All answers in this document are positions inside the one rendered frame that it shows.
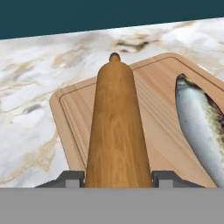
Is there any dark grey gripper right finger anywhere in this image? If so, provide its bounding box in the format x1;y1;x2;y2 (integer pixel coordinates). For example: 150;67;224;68
151;170;205;189

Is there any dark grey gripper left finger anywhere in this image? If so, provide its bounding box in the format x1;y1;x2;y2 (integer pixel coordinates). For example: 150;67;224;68
34;170;86;189

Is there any wooden rolling pin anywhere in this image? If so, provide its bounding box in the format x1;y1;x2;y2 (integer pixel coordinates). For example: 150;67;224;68
84;52;154;189

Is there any light wooden cutting board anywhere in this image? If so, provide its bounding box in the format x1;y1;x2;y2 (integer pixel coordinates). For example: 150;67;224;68
48;52;224;189

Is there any silver grey raw fish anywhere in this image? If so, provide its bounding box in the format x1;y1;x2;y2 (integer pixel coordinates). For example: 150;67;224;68
174;73;224;189

